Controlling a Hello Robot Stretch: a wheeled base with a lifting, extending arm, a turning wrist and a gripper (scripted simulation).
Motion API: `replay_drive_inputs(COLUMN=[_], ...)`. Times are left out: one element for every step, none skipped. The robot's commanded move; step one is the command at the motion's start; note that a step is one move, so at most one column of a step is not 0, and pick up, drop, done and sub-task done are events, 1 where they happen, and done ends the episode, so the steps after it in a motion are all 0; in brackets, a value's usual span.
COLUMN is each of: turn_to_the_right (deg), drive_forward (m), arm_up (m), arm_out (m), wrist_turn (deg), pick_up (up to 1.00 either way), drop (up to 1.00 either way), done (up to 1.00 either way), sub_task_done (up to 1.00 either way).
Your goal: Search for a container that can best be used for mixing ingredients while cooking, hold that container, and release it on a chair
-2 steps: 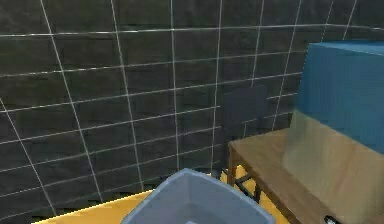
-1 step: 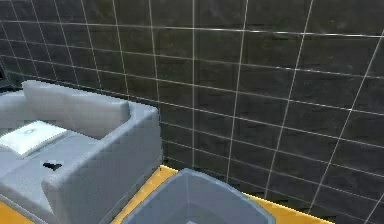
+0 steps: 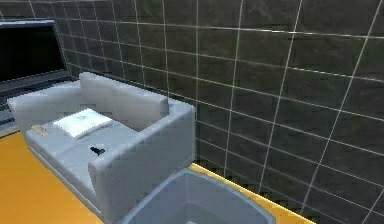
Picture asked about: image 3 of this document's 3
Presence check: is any grey sofa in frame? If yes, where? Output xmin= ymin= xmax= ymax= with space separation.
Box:
xmin=7 ymin=71 xmax=197 ymax=224

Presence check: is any grey open bin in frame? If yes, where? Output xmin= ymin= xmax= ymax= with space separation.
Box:
xmin=120 ymin=167 xmax=277 ymax=224

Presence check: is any black remote control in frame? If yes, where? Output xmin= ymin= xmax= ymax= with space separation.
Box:
xmin=89 ymin=145 xmax=106 ymax=157

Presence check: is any tan flat card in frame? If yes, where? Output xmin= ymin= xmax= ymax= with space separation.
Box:
xmin=30 ymin=124 xmax=50 ymax=137

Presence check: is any black television set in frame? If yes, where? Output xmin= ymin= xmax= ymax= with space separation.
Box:
xmin=0 ymin=19 xmax=72 ymax=92

